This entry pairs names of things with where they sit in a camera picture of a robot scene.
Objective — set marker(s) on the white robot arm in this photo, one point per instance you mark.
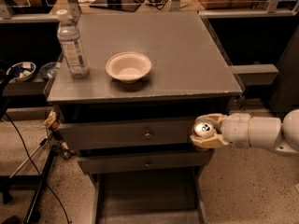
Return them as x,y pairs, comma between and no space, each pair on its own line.
277,135

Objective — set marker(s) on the grey top drawer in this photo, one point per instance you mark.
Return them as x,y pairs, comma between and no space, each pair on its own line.
127,133

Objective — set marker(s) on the grey drawer cabinet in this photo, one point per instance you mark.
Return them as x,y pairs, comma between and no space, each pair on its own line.
189,76

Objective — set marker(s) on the black metal stand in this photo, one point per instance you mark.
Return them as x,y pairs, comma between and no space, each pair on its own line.
27,182

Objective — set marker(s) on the blue grey bowl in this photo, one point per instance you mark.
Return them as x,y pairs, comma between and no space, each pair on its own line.
49,70

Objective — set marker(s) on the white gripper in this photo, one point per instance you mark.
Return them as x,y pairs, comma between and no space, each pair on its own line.
236,129

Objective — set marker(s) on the red coke can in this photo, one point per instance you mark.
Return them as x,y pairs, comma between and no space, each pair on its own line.
203,129

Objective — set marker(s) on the grey middle drawer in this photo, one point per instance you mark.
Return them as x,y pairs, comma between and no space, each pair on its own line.
144,161

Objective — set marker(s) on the black monitor stand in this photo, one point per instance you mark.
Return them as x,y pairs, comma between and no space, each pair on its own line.
119,5

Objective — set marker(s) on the grey side shelf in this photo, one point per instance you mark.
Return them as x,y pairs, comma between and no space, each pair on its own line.
255,74

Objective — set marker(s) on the clear plastic water bottle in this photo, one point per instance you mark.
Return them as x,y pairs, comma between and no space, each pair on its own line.
70,41

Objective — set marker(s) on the white bowl with items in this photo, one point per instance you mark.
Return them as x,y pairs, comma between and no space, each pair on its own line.
22,71

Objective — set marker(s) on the grey open bottom drawer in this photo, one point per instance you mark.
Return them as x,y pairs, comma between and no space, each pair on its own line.
166,196

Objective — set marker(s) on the white paper bowl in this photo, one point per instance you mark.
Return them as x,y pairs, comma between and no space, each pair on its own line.
128,67

